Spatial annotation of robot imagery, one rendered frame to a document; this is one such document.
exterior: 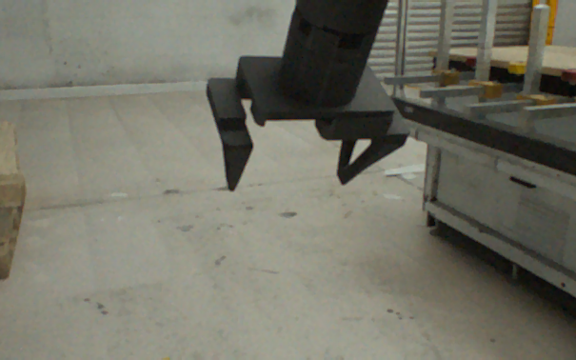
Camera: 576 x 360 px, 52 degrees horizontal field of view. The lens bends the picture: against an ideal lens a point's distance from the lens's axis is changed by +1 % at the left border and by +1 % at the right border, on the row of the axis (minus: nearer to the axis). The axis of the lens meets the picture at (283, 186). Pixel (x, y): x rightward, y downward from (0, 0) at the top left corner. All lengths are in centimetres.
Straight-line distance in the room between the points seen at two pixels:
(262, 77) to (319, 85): 4
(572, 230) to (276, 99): 208
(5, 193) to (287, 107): 236
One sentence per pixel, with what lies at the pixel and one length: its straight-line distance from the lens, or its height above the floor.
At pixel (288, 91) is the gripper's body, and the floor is 108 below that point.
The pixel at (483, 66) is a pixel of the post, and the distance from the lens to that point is 231.
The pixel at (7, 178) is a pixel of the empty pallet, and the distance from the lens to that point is 268.
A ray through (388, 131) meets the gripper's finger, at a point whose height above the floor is 105.
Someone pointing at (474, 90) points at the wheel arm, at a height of 82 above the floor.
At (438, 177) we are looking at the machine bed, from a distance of 301.
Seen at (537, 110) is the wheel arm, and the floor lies 84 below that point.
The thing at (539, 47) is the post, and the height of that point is 98.
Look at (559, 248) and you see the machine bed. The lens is 246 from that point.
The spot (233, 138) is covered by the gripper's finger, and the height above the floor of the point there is 105.
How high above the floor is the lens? 114
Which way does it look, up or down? 18 degrees down
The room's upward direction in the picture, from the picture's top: straight up
